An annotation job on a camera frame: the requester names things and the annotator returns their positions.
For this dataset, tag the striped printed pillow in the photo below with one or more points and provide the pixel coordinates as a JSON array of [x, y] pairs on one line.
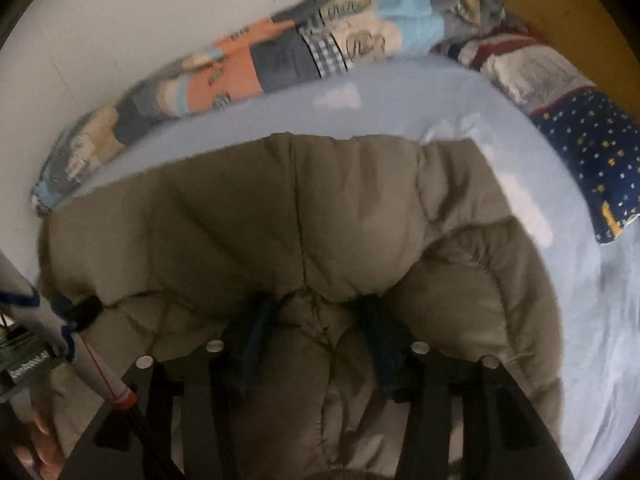
[[530, 75]]

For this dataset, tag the patchwork printed quilt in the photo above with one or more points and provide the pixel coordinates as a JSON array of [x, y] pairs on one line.
[[280, 55]]

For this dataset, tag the olive hooded puffer jacket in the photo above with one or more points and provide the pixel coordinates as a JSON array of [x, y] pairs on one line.
[[250, 225]]

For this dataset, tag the wooden headboard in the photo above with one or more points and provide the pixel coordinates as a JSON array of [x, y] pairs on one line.
[[560, 5]]

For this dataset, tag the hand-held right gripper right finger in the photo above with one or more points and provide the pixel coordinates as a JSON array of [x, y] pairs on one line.
[[382, 355]]

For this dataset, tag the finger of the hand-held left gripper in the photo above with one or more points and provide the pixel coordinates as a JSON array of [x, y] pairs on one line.
[[85, 312]]

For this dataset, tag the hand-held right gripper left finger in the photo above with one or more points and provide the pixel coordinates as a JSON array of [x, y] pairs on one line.
[[257, 342]]

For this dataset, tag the light blue cloud-print bed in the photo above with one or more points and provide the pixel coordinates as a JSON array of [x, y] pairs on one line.
[[410, 105]]

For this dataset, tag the person's left hand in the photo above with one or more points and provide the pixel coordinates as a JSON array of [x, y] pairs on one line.
[[42, 455]]

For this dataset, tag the navy star-print pillow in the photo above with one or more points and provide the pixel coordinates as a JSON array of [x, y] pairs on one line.
[[595, 155]]

